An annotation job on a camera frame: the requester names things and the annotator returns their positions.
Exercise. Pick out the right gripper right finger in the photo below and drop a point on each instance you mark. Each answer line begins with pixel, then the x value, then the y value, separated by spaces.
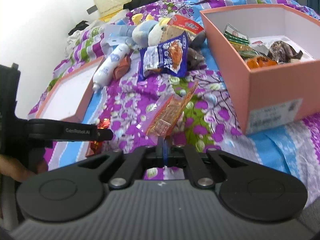
pixel 189 160

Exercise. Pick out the clear orange snack packet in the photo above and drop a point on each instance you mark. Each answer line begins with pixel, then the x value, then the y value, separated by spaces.
pixel 164 120

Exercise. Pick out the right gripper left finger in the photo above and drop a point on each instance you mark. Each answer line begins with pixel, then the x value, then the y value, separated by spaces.
pixel 135 164

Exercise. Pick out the crumpled brown-red snack wrapper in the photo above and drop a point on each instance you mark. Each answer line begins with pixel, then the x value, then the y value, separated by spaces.
pixel 122 68

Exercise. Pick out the light blue plastic bag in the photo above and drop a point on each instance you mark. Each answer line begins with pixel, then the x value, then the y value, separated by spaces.
pixel 118 34

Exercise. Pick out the white blue plush toy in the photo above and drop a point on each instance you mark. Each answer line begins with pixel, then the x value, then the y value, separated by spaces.
pixel 150 32

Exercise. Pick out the pink cardboard box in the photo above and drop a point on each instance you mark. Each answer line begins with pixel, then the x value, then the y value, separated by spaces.
pixel 267 97

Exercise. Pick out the green yellow snack packet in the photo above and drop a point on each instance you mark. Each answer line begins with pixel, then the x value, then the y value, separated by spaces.
pixel 240 42

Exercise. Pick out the blue white snack bag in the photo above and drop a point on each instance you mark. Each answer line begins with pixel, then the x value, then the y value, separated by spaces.
pixel 169 57

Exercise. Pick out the white spray bottle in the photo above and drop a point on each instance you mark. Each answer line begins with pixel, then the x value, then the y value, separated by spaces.
pixel 104 74

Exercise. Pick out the pink box lid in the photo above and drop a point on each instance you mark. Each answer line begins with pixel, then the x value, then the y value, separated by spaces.
pixel 69 98

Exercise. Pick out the person's left hand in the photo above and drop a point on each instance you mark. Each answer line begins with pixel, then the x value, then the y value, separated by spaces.
pixel 13 168

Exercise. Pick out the shiny red snack packet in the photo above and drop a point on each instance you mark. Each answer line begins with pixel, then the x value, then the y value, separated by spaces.
pixel 95 146

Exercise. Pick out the colourful floral bedsheet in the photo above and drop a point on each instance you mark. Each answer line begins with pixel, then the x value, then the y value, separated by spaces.
pixel 208 119

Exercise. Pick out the white-top brown snack packet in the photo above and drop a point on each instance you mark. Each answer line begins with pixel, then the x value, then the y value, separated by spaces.
pixel 281 51

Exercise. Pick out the red-top brown snack packet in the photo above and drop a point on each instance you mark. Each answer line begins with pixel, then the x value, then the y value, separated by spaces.
pixel 178 24

